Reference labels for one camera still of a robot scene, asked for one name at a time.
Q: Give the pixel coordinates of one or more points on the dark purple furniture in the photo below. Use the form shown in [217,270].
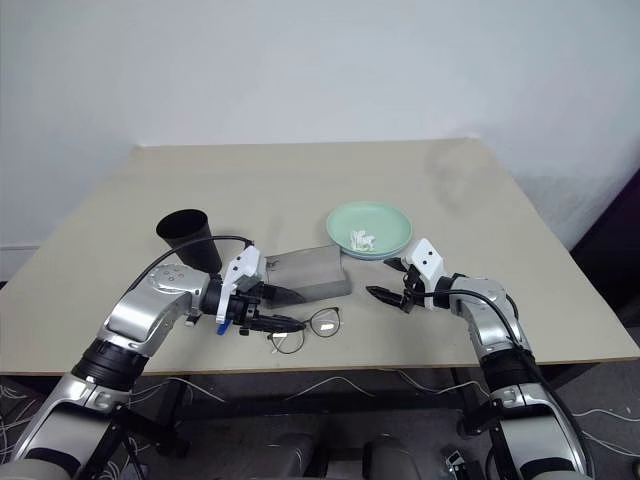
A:
[617,250]

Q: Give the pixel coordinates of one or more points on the black plastic cup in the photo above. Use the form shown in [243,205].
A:
[192,240]

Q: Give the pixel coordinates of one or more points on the dark grey rounded shape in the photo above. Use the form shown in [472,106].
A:
[302,457]
[387,457]

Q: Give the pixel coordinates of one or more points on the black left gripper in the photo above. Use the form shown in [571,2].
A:
[245,307]

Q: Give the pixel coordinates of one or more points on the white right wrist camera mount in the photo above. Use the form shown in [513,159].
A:
[425,257]

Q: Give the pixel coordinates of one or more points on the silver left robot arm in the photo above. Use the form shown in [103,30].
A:
[140,310]

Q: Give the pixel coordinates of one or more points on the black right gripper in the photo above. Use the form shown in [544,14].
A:
[414,295]

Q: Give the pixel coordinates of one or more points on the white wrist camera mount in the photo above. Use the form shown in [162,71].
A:
[425,257]
[245,262]

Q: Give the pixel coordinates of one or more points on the light blue plate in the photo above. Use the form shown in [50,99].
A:
[372,256]

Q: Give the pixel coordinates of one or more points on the grey glasses case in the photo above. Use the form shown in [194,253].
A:
[315,272]

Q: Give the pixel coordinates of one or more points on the thin round-framed glasses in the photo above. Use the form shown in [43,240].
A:
[327,326]

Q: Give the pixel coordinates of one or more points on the green plate with white print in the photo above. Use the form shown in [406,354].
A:
[365,222]

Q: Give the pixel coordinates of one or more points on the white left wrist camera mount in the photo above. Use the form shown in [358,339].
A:
[245,262]

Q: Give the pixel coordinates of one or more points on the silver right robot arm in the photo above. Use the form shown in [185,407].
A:
[487,300]

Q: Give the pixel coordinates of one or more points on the blue marker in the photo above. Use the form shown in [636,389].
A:
[222,329]

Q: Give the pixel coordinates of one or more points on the small black floor object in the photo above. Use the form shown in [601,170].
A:
[454,461]

